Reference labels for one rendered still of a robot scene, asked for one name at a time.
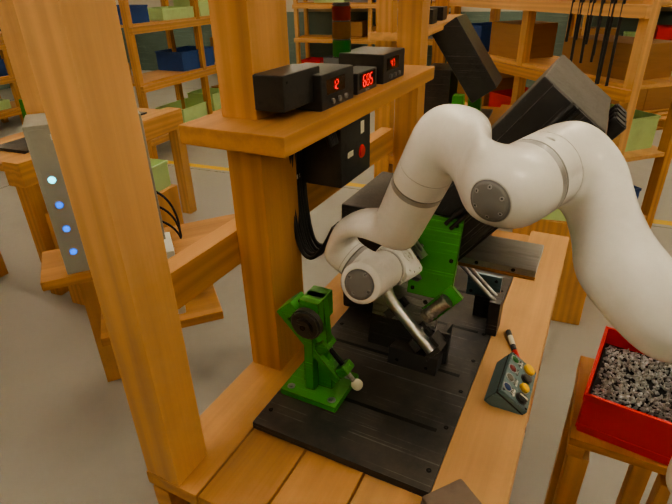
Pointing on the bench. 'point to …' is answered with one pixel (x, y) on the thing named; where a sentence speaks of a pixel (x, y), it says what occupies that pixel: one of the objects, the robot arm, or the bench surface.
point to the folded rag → (451, 495)
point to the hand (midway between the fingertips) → (410, 253)
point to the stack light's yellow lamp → (341, 31)
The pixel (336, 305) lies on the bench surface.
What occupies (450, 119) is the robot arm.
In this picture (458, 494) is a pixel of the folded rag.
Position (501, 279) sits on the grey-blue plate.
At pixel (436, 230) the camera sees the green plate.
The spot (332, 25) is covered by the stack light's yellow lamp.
